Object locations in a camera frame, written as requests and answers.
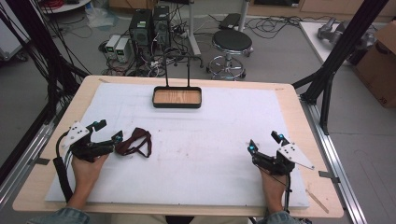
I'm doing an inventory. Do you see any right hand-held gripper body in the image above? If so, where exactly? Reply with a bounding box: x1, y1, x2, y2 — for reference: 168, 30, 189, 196
251, 142, 316, 176

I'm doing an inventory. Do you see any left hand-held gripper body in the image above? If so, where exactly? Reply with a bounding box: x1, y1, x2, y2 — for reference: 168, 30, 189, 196
61, 120, 116, 163

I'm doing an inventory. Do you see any dark red bow tie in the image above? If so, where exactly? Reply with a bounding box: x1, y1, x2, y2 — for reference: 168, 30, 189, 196
114, 127, 153, 159

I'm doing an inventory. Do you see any black tray with wooden bottom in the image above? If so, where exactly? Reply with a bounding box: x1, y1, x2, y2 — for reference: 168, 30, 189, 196
151, 51, 203, 109

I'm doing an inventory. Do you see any person's left hand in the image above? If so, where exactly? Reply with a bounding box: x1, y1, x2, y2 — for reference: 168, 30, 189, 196
71, 153, 110, 191

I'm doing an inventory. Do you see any person's right hand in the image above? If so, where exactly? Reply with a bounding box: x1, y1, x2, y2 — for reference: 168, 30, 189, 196
259, 166, 289, 202

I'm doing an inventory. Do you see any thin wooden stick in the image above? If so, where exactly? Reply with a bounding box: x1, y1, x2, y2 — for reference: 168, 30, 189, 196
305, 189, 331, 215

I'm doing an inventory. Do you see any white foam mat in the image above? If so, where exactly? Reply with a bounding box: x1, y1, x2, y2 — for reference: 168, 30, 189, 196
44, 81, 310, 209

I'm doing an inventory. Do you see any white power supply unit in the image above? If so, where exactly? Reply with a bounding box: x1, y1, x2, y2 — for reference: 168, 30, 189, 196
114, 36, 131, 64
105, 34, 121, 61

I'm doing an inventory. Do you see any black round stool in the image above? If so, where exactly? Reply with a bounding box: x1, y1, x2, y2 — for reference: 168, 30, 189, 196
205, 29, 254, 81

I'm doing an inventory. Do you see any black computer tower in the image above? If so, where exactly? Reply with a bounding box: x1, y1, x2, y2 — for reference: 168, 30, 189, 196
152, 5, 172, 50
128, 8, 154, 50

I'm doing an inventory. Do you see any white board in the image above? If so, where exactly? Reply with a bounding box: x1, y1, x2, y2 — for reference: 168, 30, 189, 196
298, 21, 353, 66

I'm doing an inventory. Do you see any brown cardboard box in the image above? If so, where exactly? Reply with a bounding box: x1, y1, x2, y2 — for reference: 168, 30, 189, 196
352, 20, 396, 109

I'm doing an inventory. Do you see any grey desk leg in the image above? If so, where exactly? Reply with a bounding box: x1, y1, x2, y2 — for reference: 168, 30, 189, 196
186, 0, 205, 69

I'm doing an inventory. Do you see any thin black cable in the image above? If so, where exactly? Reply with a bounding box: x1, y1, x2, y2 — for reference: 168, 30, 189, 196
283, 171, 293, 215

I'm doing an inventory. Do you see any black sleeved cable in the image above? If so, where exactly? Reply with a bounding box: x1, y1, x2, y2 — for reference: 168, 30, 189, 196
51, 131, 75, 203

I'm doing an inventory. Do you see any aluminium rail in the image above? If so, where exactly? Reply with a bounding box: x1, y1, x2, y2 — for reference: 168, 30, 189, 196
0, 120, 60, 213
299, 96, 369, 224

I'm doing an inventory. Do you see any black metal frame strut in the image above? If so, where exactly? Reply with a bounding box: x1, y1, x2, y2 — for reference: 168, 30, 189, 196
291, 0, 390, 136
0, 0, 92, 125

